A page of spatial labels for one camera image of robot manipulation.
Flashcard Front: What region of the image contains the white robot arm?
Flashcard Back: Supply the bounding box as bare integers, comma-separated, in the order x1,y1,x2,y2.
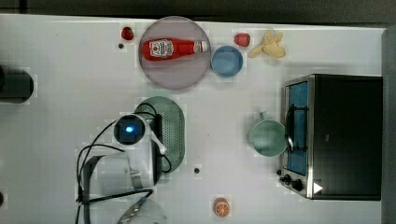
78,112,167,224

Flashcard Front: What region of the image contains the grey round plate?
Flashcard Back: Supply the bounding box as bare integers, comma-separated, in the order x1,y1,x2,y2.
138,16,211,90

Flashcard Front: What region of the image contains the blue plastic bowl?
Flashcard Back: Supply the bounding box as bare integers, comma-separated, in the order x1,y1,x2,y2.
211,46,244,78

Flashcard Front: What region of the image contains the mint green plastic mug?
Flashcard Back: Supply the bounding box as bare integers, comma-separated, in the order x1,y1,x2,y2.
248,111,287,157

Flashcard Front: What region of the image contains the red ketchup bottle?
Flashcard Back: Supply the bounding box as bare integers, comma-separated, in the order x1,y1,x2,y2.
141,37,208,62

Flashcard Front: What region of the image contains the red strawberry toy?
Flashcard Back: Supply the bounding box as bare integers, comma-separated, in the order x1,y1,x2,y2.
233,33,250,48

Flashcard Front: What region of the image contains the yellow peeled banana toy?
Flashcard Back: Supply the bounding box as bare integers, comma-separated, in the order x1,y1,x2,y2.
247,30,286,58

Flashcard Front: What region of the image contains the red tomato toy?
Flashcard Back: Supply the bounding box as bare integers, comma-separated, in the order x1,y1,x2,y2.
121,27,134,41

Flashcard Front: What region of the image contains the silver toaster oven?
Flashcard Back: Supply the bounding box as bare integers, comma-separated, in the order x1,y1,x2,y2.
277,74,383,201

